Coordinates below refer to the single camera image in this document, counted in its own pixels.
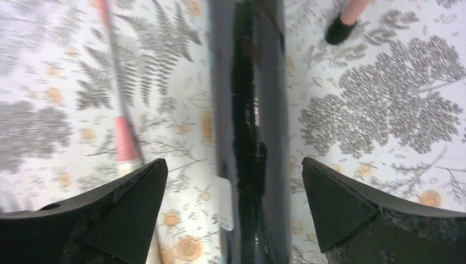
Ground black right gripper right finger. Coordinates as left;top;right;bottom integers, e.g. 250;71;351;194
302;158;465;263

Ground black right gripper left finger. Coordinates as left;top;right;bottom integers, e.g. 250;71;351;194
1;158;168;263

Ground pink badminton racket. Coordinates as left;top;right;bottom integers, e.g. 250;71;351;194
97;0;143;177

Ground black shuttlecock tube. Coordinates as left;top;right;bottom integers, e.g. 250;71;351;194
207;1;292;263

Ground floral patterned table mat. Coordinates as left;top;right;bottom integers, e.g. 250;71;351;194
1;1;465;263

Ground pink perforated music stand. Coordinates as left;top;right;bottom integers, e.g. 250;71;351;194
325;0;371;45

